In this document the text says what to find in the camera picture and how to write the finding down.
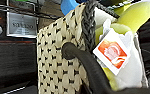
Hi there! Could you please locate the red white paper tag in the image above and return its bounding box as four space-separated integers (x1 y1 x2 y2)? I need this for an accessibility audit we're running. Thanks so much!
92 29 132 77

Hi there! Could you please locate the yellow white plush toy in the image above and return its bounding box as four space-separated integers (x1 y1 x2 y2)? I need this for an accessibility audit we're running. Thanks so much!
94 0 150 92

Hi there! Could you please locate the large brown cardboard box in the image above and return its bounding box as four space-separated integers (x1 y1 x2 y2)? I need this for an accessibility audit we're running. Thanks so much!
37 1 65 32

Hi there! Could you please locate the blue box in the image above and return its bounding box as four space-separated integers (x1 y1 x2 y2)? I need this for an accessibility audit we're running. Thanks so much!
60 0 81 16

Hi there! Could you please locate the white printed box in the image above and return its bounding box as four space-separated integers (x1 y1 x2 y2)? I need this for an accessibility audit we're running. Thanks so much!
6 11 38 39

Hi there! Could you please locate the black wire shelf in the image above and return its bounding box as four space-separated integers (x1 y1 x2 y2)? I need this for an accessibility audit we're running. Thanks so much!
0 0 66 22

